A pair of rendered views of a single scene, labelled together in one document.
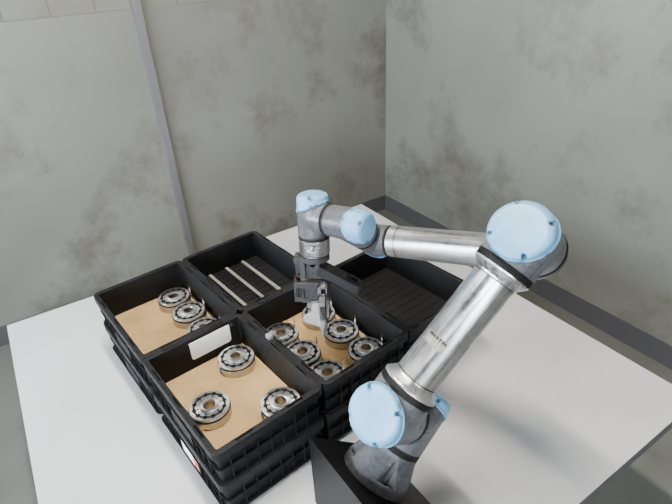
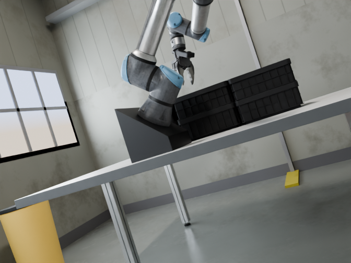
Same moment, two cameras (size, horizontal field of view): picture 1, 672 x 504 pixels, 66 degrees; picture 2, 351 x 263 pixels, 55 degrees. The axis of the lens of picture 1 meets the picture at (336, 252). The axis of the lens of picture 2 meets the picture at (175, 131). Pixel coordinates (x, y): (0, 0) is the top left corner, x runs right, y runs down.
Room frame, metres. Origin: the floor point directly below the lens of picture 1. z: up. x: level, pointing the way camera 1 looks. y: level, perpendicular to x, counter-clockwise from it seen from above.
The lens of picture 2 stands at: (-0.12, -1.29, 0.75)
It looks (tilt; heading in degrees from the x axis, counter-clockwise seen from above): 1 degrees up; 53
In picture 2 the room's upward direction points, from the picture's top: 18 degrees counter-clockwise
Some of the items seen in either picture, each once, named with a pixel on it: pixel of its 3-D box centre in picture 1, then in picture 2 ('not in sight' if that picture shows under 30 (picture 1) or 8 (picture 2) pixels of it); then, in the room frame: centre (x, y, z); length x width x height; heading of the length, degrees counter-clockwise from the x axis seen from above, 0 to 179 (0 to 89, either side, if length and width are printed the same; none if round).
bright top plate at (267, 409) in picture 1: (280, 402); not in sight; (0.91, 0.16, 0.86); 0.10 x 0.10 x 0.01
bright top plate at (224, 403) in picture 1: (209, 406); not in sight; (0.91, 0.34, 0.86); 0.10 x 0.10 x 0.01
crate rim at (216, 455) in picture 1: (229, 376); not in sight; (0.95, 0.29, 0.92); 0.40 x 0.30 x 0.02; 38
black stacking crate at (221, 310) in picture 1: (167, 318); not in sight; (1.27, 0.53, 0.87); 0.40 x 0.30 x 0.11; 38
